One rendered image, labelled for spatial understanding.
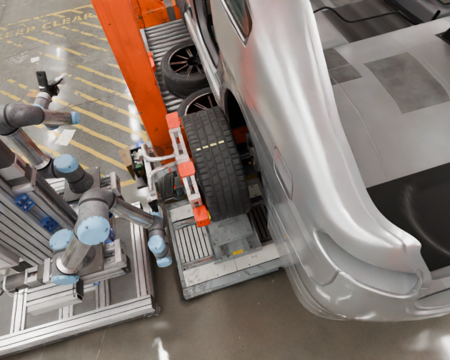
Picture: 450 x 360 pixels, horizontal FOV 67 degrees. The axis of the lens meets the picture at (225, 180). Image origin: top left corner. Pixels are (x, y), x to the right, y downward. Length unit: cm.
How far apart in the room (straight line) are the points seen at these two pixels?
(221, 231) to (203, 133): 96
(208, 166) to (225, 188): 15
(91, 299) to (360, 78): 225
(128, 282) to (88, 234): 116
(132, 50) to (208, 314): 176
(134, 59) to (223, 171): 76
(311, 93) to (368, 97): 110
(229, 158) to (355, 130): 73
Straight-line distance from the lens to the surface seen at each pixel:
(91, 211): 141
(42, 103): 222
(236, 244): 252
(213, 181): 171
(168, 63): 347
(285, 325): 250
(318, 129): 103
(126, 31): 186
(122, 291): 252
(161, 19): 403
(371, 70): 235
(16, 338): 276
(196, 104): 299
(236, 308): 253
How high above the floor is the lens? 244
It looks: 54 degrees down
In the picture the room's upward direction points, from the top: 10 degrees counter-clockwise
